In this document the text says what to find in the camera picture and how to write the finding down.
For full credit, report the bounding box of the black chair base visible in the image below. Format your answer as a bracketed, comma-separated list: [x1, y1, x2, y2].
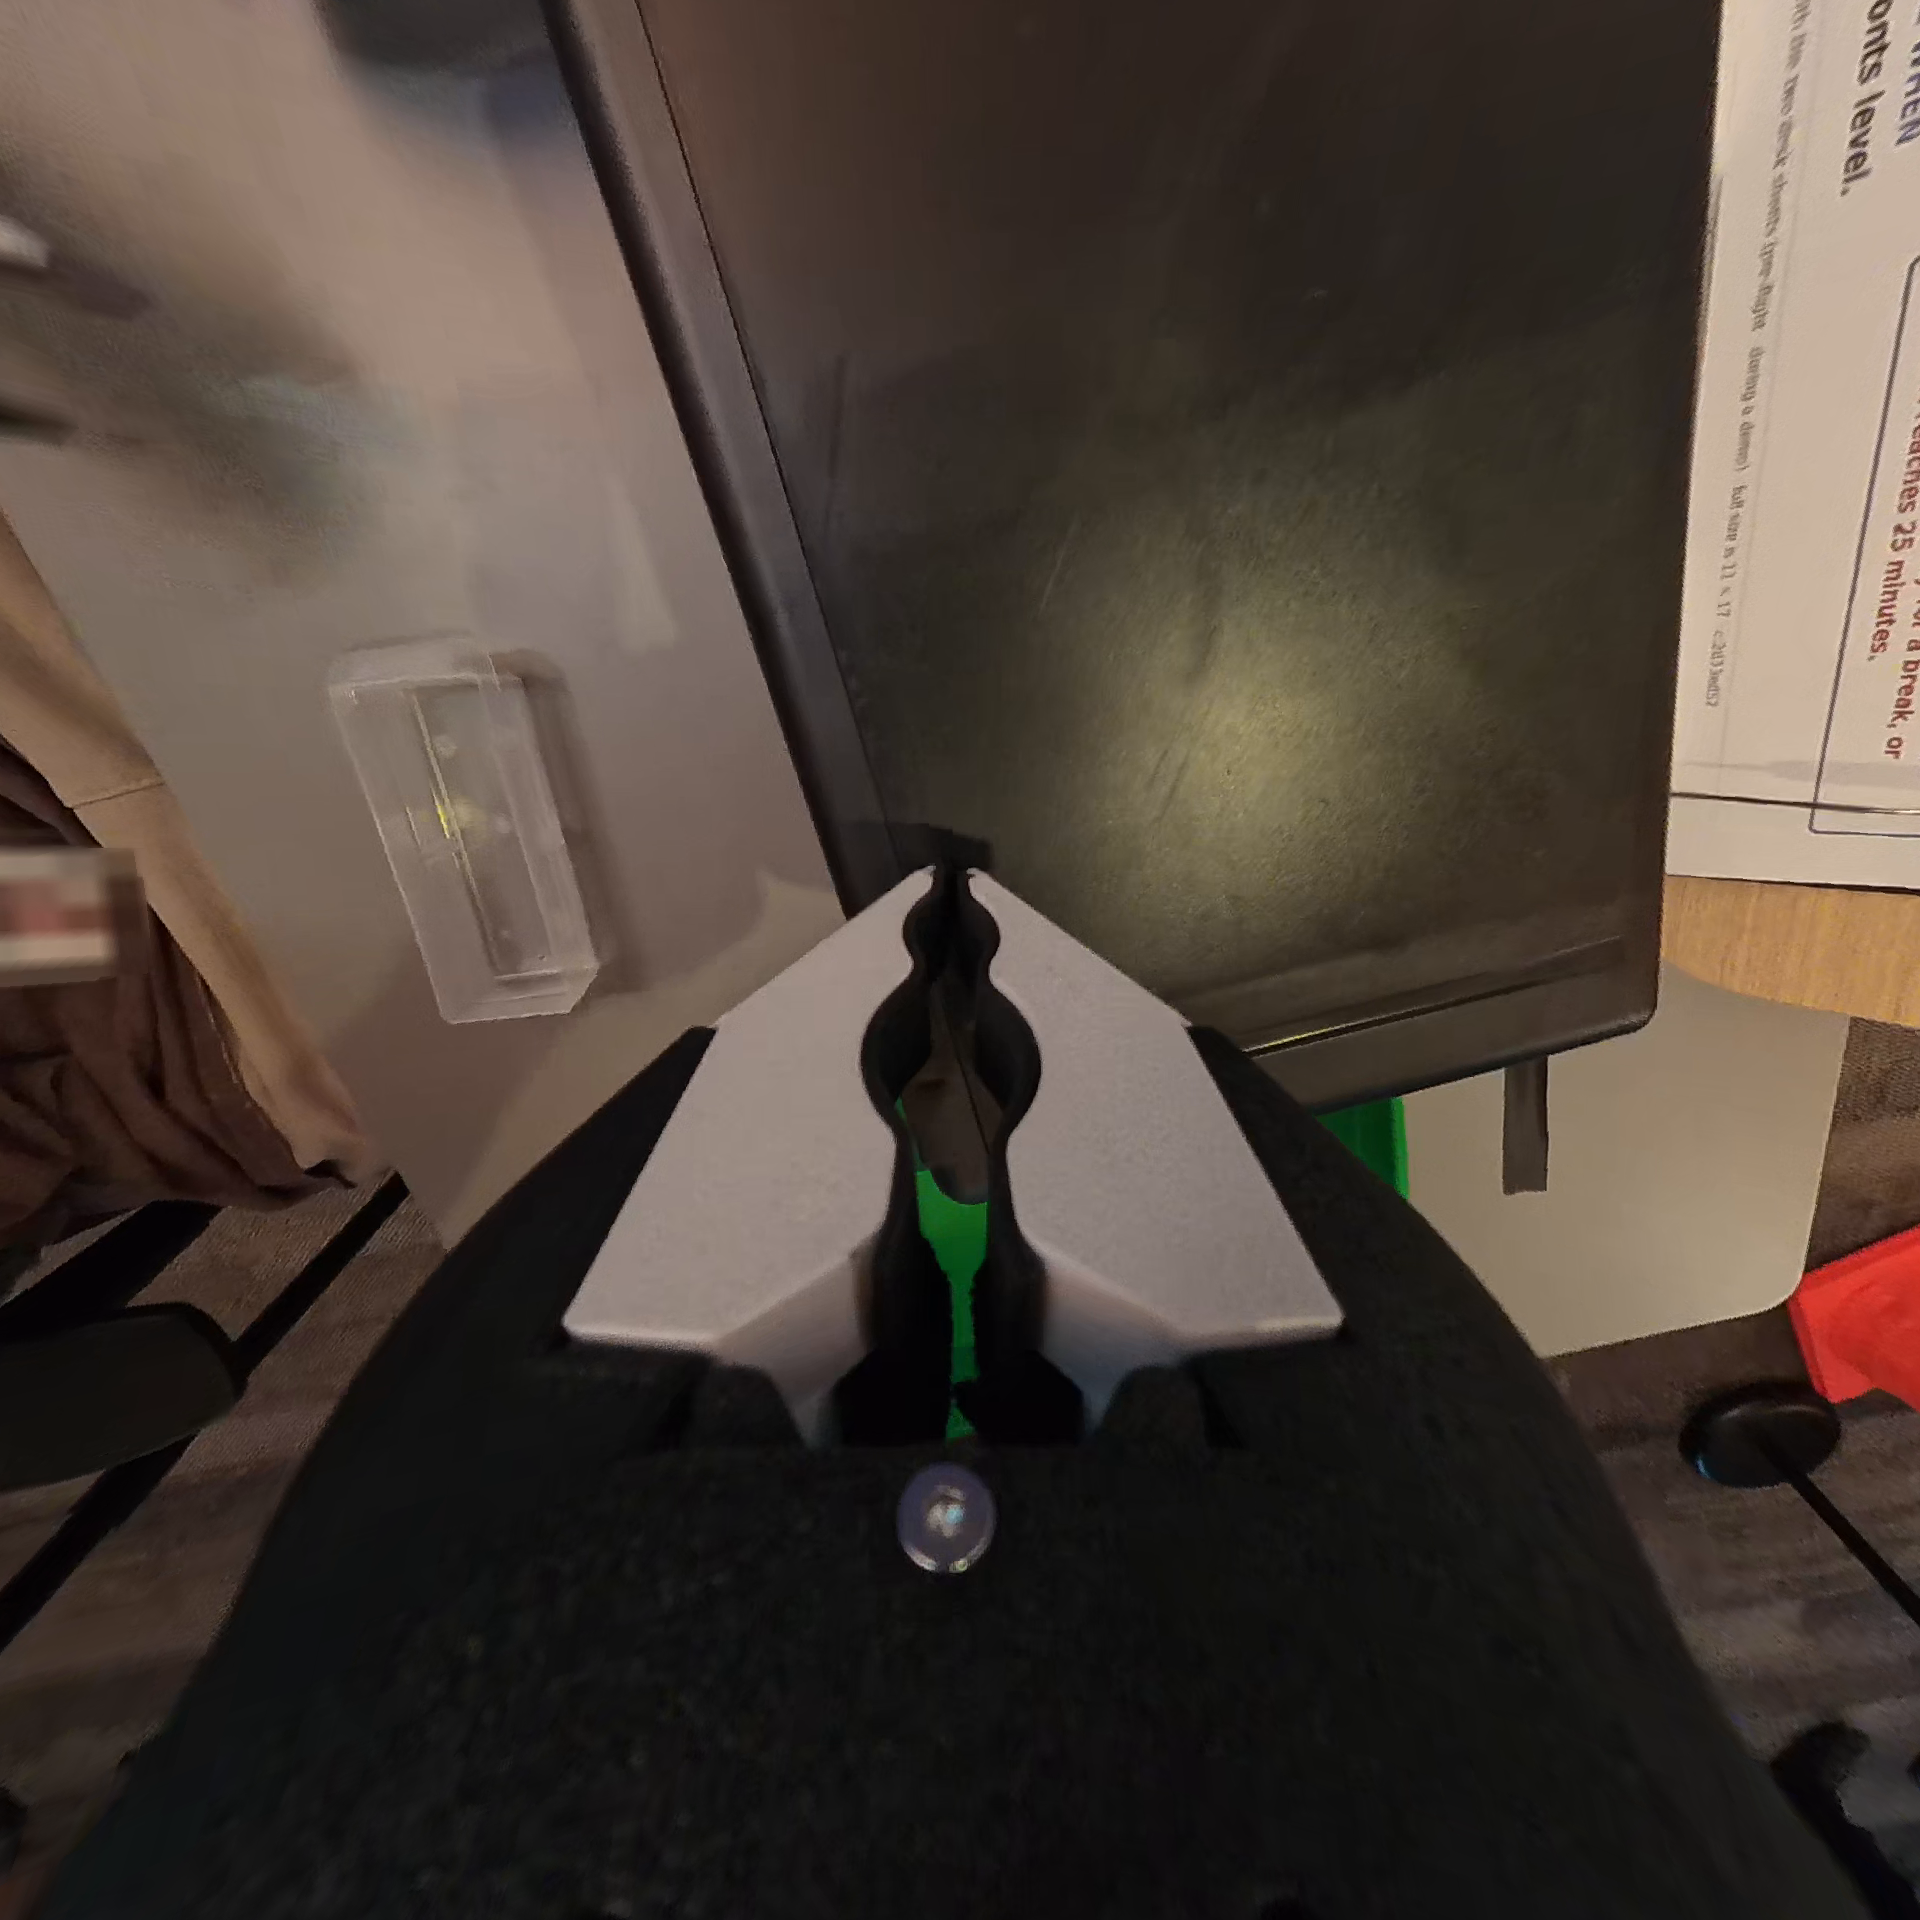
[0, 1170, 409, 1652]
[1681, 1386, 1920, 1629]

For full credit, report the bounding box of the green plastic object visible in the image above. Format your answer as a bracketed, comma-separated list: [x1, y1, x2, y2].
[897, 1095, 1416, 1420]

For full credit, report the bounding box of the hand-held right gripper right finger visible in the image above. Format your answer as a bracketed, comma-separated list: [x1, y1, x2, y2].
[961, 870, 1346, 1442]

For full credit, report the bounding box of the light wooden board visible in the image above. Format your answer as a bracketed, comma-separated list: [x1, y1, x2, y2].
[1658, 873, 1920, 1032]

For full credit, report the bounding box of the black drawer cabinet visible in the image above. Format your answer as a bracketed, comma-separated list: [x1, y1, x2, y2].
[539, 0, 1729, 1114]

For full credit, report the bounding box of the red plastic object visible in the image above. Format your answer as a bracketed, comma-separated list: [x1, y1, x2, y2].
[1788, 1226, 1920, 1414]

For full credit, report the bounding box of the printed paper sheet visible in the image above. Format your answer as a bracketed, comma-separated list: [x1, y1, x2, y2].
[1665, 0, 1920, 887]

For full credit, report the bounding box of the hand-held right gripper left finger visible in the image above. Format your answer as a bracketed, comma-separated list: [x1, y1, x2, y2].
[562, 865, 963, 1444]

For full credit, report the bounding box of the person's brown clothing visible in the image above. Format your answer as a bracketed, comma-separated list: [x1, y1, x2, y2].
[0, 510, 377, 1254]

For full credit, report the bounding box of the clear plastic drawer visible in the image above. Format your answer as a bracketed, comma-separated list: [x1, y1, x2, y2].
[327, 641, 607, 1025]

